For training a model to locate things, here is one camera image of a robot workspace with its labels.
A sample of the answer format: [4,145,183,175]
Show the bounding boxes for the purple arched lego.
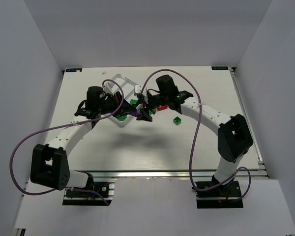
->
[132,110,141,117]

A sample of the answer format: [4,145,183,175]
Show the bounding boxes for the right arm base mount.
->
[191,181,243,209]

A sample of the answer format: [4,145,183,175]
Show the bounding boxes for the purple cable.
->
[9,79,125,196]
[140,69,251,203]

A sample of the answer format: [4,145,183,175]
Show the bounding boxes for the aluminium table frame rail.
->
[81,168,268,178]

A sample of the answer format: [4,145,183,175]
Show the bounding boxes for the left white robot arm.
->
[30,85,135,190]

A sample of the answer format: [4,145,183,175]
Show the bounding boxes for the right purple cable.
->
[140,69,251,203]

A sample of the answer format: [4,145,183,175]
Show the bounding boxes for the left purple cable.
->
[9,79,125,196]

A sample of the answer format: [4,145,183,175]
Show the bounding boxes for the blue label sticker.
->
[65,68,82,73]
[211,66,229,70]

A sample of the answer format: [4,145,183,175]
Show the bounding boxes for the left blue label sticker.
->
[65,68,82,73]

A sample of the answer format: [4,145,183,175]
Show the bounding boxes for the right blue label sticker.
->
[211,66,229,70]

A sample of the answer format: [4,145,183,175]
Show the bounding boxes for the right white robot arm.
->
[134,75,253,192]

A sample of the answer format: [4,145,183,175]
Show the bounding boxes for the red lego brick right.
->
[157,105,168,111]

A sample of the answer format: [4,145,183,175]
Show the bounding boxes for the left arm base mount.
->
[62,174,115,207]

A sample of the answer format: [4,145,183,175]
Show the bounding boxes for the white divided tray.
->
[110,74,139,127]

